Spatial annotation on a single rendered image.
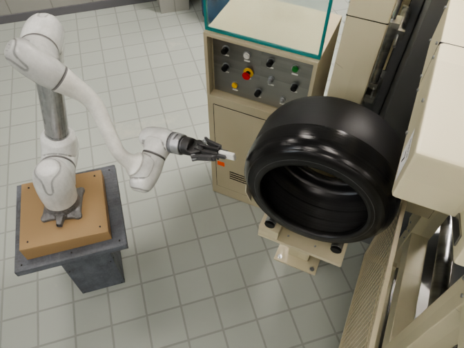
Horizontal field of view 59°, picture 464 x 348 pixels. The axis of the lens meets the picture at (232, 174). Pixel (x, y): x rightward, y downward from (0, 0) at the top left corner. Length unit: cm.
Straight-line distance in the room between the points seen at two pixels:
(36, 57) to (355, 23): 104
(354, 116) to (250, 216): 155
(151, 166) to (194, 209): 117
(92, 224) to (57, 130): 45
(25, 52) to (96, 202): 83
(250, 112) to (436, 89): 132
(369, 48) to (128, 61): 288
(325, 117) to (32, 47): 98
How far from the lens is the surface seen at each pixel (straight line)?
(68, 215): 204
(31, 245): 203
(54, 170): 189
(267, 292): 255
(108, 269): 246
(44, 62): 155
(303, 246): 179
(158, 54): 404
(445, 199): 93
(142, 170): 168
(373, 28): 142
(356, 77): 153
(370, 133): 136
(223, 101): 220
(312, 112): 137
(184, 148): 167
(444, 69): 105
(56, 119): 190
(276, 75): 201
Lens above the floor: 237
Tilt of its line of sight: 53 degrees down
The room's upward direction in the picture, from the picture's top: straight up
